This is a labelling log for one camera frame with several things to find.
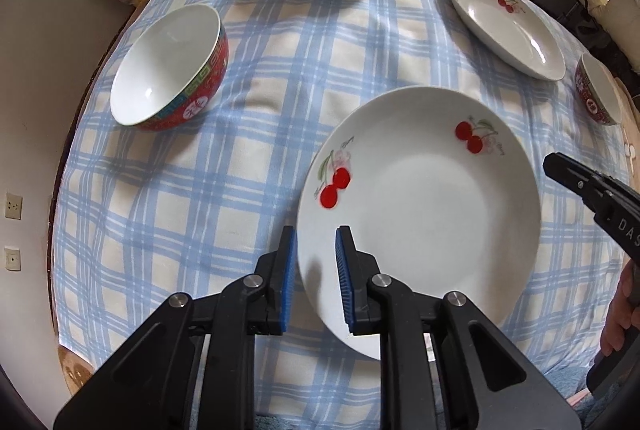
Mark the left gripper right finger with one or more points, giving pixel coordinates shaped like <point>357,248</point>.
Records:
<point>444,365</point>

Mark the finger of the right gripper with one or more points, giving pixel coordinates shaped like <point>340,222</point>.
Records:
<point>572,175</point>

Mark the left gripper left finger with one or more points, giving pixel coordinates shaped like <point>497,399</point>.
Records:
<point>191,362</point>

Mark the red patterned bowl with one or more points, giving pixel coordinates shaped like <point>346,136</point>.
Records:
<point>596,89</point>
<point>172,72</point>

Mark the cherry plate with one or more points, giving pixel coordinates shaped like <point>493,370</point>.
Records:
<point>515,33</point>
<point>435,186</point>

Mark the cherry plate back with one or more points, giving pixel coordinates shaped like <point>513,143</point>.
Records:
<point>515,33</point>

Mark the person's right hand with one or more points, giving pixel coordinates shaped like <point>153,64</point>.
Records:
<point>621,314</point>

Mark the tan flower blanket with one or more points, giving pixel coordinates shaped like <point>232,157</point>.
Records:
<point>629,126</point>

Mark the white wall socket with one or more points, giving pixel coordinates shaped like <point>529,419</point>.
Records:
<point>14,207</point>
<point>13,259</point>

